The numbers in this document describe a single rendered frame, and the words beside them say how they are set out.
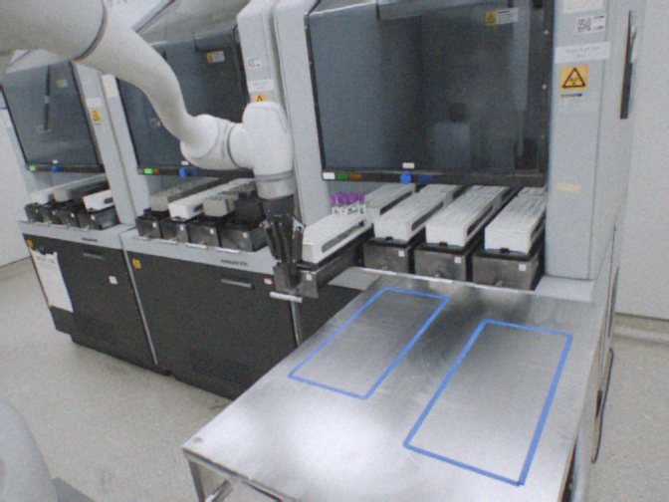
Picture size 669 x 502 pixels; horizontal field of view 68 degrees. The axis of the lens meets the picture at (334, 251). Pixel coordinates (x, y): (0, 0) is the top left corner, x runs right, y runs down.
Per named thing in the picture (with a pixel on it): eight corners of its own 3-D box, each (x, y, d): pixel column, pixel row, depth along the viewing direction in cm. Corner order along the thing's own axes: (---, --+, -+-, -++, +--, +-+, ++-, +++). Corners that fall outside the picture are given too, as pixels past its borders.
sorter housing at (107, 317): (202, 272, 352) (146, 24, 295) (296, 289, 306) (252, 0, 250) (59, 348, 270) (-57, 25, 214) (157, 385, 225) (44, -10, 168)
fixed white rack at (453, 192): (452, 185, 184) (452, 169, 182) (479, 186, 179) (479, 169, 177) (420, 208, 162) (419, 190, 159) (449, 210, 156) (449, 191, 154)
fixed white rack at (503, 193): (493, 187, 176) (493, 169, 174) (523, 188, 171) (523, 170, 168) (466, 211, 153) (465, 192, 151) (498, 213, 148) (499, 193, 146)
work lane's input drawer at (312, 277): (391, 214, 183) (389, 190, 180) (426, 216, 175) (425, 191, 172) (265, 298, 127) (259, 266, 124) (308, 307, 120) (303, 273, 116)
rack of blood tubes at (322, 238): (344, 227, 152) (341, 207, 150) (372, 229, 147) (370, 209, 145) (285, 263, 130) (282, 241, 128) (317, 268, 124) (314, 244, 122)
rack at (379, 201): (390, 199, 177) (389, 182, 174) (416, 200, 171) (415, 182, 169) (347, 225, 154) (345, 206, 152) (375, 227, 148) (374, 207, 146)
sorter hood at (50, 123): (118, 149, 276) (86, 26, 253) (193, 149, 243) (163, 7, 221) (25, 171, 236) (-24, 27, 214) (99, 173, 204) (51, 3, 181)
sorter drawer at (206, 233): (304, 193, 229) (301, 173, 225) (329, 194, 221) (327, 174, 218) (182, 248, 173) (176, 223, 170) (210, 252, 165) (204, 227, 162)
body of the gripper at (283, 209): (301, 191, 117) (306, 228, 120) (273, 190, 121) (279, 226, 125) (281, 200, 111) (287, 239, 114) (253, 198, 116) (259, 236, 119)
